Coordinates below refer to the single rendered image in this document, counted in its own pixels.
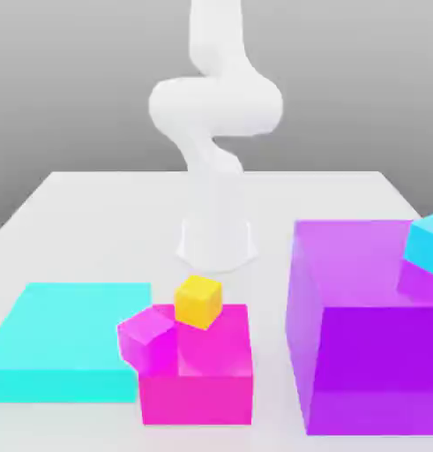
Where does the small magenta cube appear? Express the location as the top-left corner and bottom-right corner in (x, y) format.
(116, 305), (179, 376)

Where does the large cyan box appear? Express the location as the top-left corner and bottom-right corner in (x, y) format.
(0, 282), (153, 404)

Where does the small cyan cube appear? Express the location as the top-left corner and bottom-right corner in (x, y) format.
(402, 212), (433, 277)

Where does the small yellow cube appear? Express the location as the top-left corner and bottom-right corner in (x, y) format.
(174, 275), (224, 332)

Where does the large pink box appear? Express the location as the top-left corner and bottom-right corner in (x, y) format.
(137, 303), (253, 426)

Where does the large purple box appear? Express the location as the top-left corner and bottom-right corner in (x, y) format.
(285, 219), (433, 437)

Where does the small purple cube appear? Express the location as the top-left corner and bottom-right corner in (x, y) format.
(396, 259), (433, 306)

